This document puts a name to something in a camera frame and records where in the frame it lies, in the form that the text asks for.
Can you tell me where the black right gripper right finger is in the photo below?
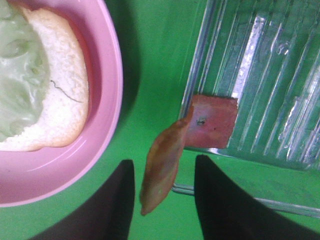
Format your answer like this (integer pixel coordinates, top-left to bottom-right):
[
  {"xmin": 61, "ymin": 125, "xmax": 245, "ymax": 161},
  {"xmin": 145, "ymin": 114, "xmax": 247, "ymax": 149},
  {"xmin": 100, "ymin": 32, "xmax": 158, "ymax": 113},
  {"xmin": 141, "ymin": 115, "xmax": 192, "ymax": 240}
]
[{"xmin": 194, "ymin": 154, "xmax": 320, "ymax": 240}]

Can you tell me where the green lettuce leaf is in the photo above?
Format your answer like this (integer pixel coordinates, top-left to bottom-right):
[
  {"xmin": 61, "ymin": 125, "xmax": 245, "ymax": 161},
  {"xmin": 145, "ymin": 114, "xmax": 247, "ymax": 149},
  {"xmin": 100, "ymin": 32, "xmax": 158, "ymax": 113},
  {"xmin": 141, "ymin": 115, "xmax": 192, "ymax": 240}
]
[{"xmin": 0, "ymin": 0, "xmax": 49, "ymax": 141}]

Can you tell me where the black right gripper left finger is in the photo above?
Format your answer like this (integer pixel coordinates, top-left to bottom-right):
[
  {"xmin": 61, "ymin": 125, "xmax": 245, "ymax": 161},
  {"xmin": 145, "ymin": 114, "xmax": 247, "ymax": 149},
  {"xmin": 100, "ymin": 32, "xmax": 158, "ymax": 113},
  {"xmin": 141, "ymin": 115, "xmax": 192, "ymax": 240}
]
[{"xmin": 33, "ymin": 159, "xmax": 136, "ymax": 240}]

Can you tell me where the pink round plate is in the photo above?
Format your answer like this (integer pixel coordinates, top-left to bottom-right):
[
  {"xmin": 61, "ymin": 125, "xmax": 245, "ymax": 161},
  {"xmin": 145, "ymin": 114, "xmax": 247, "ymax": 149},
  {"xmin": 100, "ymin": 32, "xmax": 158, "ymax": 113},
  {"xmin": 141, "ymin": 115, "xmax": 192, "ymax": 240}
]
[{"xmin": 0, "ymin": 0, "xmax": 123, "ymax": 208}]

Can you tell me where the right clear plastic tray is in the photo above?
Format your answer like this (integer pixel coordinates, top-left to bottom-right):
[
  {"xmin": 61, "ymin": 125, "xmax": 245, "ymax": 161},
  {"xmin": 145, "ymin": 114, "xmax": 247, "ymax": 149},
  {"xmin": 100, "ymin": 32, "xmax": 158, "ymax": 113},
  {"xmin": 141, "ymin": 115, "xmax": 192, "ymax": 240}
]
[{"xmin": 179, "ymin": 0, "xmax": 320, "ymax": 218}]

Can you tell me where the bread slice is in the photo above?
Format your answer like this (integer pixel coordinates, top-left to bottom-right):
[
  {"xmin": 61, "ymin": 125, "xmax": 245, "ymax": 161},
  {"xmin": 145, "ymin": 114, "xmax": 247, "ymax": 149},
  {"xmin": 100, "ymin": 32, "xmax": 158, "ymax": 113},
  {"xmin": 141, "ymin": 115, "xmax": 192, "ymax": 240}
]
[{"xmin": 0, "ymin": 2, "xmax": 90, "ymax": 152}]

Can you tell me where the bacon strip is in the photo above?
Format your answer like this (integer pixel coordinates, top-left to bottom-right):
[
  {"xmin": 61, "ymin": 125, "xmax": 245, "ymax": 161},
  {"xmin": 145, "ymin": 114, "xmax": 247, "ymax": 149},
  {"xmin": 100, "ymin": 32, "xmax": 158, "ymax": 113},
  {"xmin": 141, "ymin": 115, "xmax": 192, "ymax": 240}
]
[{"xmin": 139, "ymin": 94, "xmax": 238, "ymax": 216}]

